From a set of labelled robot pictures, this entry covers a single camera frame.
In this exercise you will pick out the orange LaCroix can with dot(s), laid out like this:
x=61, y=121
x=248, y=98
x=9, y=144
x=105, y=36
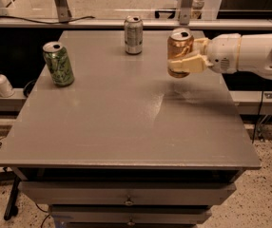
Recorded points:
x=179, y=44

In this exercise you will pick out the grey lower drawer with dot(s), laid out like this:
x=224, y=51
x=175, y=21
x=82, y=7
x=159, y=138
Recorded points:
x=130, y=215

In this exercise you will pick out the grey upper drawer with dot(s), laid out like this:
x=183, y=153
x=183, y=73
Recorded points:
x=127, y=193

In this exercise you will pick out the metal frame post right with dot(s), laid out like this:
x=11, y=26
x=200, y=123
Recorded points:
x=185, y=7

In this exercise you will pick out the metal frame post left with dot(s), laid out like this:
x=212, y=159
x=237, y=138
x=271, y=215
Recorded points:
x=63, y=11

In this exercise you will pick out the grey drawer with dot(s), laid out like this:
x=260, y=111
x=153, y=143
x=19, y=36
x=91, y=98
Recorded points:
x=127, y=193
x=130, y=215

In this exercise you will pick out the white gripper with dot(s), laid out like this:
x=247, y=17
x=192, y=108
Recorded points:
x=223, y=53

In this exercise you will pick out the metal frame post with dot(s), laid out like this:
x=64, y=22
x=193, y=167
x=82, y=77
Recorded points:
x=63, y=11
x=185, y=7

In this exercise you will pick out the green soda can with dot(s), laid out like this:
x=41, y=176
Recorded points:
x=56, y=57

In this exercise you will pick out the silver 7up can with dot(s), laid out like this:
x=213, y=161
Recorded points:
x=133, y=27

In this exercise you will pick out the white pump bottle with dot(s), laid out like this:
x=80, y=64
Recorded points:
x=6, y=89

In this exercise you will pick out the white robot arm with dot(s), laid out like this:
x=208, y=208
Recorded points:
x=255, y=55

